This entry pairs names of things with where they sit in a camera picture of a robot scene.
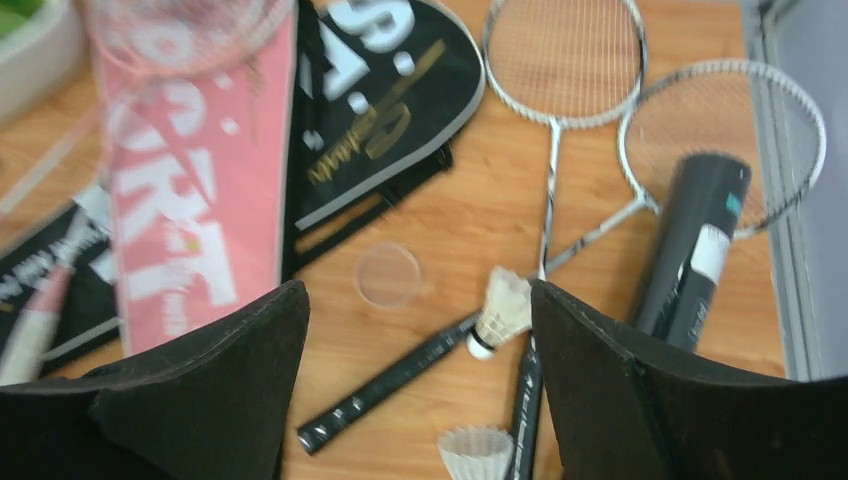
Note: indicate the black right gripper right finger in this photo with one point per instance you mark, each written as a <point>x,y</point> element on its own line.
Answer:
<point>625,405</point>

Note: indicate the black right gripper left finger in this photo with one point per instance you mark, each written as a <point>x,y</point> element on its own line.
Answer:
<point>210,404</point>

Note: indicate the white shuttlecock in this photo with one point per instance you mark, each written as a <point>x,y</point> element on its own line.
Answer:
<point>506,313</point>
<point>476,452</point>

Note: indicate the clear round tube lid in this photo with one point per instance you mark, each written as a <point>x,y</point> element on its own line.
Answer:
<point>388,275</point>

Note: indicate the black shuttlecock tube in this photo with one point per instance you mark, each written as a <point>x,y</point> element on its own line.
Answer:
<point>699,215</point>

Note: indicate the pink racket cover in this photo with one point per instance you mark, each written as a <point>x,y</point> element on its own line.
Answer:
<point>196,134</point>

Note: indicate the white racket right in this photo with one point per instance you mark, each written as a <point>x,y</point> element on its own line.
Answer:
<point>745,109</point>

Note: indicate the white racket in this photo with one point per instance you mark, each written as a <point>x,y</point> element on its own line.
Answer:
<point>568,65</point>
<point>745,109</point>

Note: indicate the white racket left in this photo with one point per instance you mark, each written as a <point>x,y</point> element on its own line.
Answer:
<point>568,65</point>

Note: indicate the white rectangular tray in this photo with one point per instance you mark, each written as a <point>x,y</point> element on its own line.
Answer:
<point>41,57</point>

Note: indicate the green leafy vegetable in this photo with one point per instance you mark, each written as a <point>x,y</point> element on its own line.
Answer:
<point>15,13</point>

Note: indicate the white shuttlecock on handle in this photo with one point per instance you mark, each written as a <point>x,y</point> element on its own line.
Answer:
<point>506,313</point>

